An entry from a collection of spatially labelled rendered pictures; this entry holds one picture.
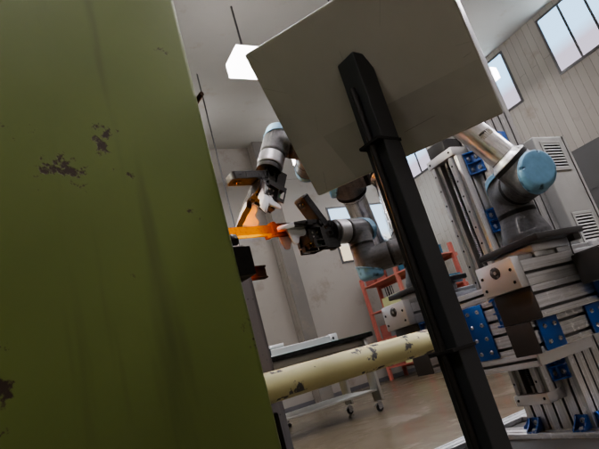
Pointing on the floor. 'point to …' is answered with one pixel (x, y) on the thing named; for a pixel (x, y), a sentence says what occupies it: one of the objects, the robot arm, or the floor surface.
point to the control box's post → (425, 257)
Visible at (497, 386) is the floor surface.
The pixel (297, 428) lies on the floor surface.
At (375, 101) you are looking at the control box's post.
